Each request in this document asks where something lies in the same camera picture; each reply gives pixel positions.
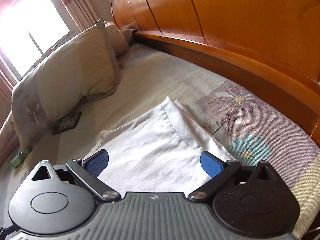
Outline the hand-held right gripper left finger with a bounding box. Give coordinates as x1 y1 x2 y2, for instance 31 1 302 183
31 149 122 203

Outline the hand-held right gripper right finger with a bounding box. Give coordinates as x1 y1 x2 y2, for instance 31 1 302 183
187 151 278 203

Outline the white t-shirt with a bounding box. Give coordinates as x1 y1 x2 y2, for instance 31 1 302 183
85 96 240 193

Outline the black panda print phone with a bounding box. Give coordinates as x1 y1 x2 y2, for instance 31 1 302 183
52 110 82 135

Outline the green glass bottle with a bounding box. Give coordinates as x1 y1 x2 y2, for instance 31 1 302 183
10 146 33 168

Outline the floral patchwork pillow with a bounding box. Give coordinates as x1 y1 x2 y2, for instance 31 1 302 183
10 19 135 150

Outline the folded pink floral quilt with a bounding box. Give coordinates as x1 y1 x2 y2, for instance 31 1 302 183
0 112 20 168

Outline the pink checked curtain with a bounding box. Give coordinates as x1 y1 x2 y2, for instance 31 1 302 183
50 0 115 32
0 57 14 110

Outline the wooden headboard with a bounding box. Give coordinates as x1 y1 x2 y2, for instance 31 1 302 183
107 0 320 149

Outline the window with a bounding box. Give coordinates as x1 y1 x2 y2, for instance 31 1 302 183
0 0 78 80

